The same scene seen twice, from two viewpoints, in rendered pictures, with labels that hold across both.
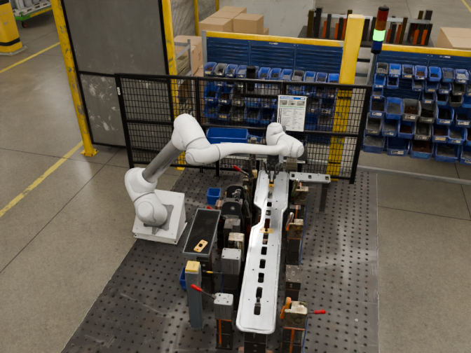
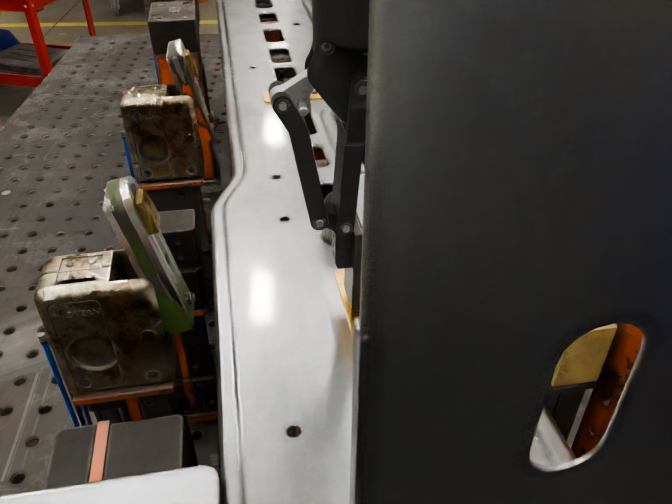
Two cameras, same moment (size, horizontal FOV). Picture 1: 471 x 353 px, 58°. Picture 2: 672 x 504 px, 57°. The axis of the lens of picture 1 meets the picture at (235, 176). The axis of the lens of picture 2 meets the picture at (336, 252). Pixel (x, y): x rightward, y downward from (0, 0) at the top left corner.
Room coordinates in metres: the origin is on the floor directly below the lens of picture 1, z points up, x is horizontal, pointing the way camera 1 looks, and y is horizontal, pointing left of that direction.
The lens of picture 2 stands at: (2.73, -0.38, 1.34)
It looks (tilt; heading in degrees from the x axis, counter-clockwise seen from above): 37 degrees down; 162
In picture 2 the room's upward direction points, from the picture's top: straight up
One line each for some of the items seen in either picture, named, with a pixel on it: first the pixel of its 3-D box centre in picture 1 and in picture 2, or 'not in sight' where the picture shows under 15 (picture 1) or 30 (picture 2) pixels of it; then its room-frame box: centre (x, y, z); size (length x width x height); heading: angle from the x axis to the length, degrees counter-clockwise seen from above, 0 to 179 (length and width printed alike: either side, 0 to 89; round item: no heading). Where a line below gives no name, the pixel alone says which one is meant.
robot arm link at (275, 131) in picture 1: (275, 135); not in sight; (2.39, -0.26, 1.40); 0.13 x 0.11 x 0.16; 38
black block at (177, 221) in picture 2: (294, 223); (181, 328); (2.19, -0.39, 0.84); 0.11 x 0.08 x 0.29; 82
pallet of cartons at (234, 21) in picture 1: (236, 48); not in sight; (6.99, -0.01, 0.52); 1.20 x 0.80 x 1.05; 162
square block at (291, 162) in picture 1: (289, 179); not in sight; (2.66, -0.41, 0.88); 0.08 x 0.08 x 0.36; 82
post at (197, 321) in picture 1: (195, 298); not in sight; (1.50, 0.21, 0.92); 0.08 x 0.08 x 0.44; 82
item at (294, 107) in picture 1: (291, 113); not in sight; (2.94, -0.42, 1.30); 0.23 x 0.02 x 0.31; 82
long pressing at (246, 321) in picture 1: (267, 233); (286, 94); (1.92, -0.19, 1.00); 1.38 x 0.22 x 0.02; 172
